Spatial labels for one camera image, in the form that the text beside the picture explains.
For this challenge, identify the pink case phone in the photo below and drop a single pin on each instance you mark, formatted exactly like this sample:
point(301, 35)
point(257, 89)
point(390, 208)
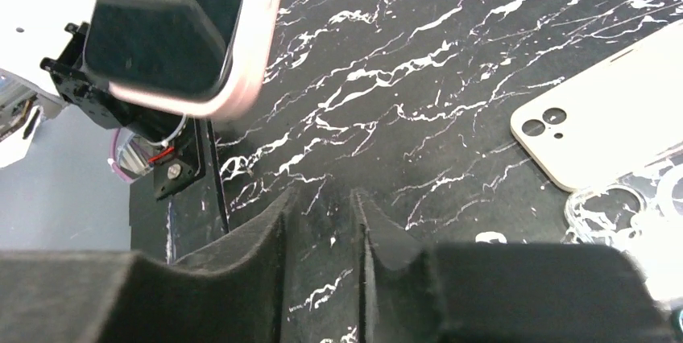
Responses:
point(201, 58)

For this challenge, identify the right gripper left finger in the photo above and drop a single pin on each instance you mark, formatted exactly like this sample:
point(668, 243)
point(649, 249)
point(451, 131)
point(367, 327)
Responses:
point(231, 290)

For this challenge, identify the clear phone case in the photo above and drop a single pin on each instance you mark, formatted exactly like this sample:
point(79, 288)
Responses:
point(639, 214)

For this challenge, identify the beige phone case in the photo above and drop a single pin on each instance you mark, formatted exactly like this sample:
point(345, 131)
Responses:
point(609, 119)

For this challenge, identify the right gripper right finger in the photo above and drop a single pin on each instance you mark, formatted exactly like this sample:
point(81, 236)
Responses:
point(482, 292)

